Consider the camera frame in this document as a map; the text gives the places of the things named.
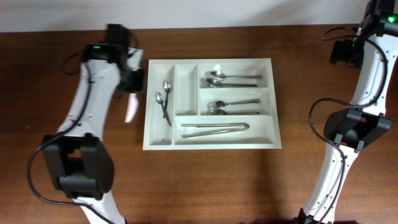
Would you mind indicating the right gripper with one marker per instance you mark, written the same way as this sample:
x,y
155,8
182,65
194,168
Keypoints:
x,y
341,51

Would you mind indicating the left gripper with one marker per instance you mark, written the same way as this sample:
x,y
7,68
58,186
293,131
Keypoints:
x,y
138,84

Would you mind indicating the small steel spoon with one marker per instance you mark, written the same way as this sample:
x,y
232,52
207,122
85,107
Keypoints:
x,y
161,101
167,86

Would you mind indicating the steel tablespoon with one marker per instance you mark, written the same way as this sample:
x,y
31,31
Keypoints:
x,y
212,83
221,76

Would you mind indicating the steel fork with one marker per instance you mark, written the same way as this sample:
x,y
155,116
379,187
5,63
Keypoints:
x,y
223,112
221,104

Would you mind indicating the steel kitchen tongs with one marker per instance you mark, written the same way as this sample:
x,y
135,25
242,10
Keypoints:
x,y
225,128

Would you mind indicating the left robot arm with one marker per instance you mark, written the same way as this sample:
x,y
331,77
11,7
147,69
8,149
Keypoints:
x,y
76,158

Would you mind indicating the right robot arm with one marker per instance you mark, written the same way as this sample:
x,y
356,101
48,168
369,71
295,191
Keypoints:
x,y
372,48

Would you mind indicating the white plastic cutlery tray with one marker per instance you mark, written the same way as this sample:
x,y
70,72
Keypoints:
x,y
190,95

